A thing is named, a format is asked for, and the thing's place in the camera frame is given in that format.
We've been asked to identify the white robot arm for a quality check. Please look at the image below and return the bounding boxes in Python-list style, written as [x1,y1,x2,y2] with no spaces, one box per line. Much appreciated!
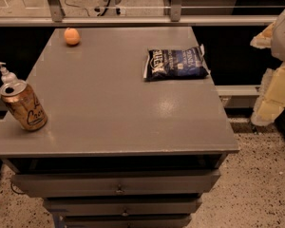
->
[250,10,285,126]

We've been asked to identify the white pump soap bottle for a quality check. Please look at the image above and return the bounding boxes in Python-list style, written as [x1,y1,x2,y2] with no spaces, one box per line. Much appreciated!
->
[0,62,17,84]

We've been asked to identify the orange fruit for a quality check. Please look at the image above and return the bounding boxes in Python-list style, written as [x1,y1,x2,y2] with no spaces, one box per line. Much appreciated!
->
[64,28,81,46]

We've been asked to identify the orange soda can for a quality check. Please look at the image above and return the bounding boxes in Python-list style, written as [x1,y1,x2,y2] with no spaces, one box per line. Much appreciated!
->
[0,80,48,131]

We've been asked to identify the grey drawer cabinet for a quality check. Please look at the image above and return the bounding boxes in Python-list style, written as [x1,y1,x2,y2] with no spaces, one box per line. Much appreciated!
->
[0,27,238,228]

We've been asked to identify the blue chip bag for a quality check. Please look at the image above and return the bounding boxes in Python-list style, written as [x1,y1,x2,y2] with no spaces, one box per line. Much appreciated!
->
[143,46,209,82]

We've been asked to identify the grey metal railing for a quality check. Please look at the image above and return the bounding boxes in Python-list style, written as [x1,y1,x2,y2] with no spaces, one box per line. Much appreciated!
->
[0,0,285,28]

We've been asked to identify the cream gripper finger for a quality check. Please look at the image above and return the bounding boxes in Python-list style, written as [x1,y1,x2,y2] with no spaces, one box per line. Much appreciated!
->
[250,22,275,49]
[251,62,285,126]

